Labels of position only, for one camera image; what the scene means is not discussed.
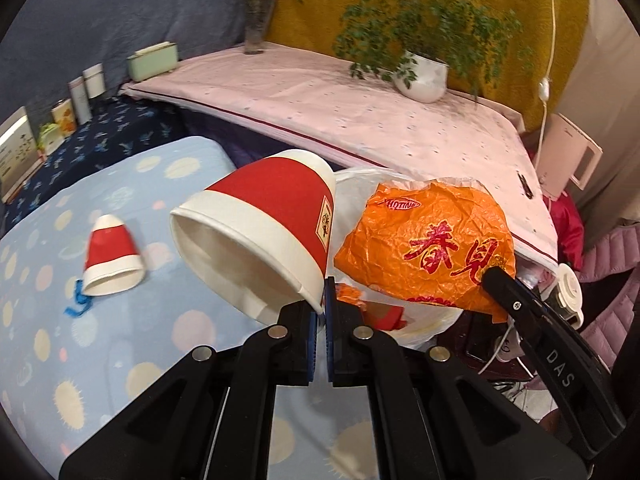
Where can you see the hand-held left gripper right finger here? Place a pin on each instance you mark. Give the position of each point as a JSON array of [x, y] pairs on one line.
[[331, 347]]

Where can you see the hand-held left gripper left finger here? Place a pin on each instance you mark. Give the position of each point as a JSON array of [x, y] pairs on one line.
[[312, 347]]

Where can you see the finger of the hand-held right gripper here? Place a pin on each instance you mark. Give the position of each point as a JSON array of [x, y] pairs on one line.
[[510, 295]]

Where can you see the white plastic bag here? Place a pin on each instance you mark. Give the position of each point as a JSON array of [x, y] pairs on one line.
[[432, 327]]

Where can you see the orange plastic bag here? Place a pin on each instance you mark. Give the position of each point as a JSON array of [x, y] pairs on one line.
[[425, 245]]

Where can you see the red and white paper cup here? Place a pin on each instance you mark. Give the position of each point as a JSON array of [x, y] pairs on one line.
[[270, 210], [111, 255]]

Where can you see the white round lidded jar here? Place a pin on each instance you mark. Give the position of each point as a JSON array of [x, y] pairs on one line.
[[567, 285]]

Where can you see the red glossy carton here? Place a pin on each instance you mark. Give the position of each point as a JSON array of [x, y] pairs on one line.
[[386, 317]]

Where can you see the red cloth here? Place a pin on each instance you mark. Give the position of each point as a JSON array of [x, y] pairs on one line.
[[567, 230]]

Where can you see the pink quilted jacket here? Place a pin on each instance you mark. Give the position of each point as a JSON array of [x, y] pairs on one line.
[[610, 300]]

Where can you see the black clip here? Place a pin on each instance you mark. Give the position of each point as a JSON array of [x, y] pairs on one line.
[[525, 185]]

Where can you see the white flat appliance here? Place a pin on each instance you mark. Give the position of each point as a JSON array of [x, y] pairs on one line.
[[565, 155]]

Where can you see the light blue planet print sheet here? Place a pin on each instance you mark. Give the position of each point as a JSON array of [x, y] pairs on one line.
[[125, 340]]

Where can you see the potted green plant white pot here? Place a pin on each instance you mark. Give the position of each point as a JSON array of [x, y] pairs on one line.
[[422, 77]]

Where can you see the blue plastic strip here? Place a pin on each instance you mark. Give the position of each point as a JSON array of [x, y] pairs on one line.
[[77, 302]]

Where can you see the pink cloth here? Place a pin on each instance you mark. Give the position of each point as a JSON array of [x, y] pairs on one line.
[[325, 105]]

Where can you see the navy printed cloth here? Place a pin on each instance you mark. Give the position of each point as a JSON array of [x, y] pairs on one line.
[[115, 130]]

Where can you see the pale green box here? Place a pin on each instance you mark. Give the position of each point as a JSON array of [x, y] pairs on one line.
[[152, 62]]

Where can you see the glass vase with pink flowers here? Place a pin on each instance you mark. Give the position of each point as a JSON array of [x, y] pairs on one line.
[[257, 25]]

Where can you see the pale green packet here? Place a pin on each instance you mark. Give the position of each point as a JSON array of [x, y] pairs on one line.
[[54, 145]]

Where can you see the yellow cloth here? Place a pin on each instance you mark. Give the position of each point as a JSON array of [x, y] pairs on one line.
[[310, 15]]

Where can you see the yellow flower print tin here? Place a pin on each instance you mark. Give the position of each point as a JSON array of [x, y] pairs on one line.
[[65, 117]]

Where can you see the white bottle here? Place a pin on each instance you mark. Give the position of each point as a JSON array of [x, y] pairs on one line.
[[94, 80], [80, 100]]

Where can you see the open white flower print box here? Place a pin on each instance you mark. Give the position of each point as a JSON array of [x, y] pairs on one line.
[[15, 155]]

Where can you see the grey blue ruffled cloth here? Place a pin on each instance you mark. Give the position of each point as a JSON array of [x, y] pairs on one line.
[[125, 10]]

